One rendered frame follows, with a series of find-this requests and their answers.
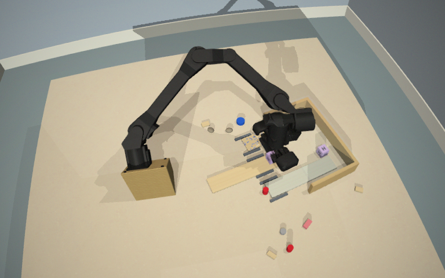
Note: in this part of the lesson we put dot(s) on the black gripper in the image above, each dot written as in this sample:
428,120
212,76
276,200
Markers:
282,157

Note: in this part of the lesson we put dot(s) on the pink rectangular block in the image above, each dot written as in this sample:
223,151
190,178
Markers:
307,224

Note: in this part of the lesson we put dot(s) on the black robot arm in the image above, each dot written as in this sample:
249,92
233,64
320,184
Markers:
138,155

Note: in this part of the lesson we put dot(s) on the purple cube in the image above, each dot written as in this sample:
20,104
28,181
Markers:
268,158

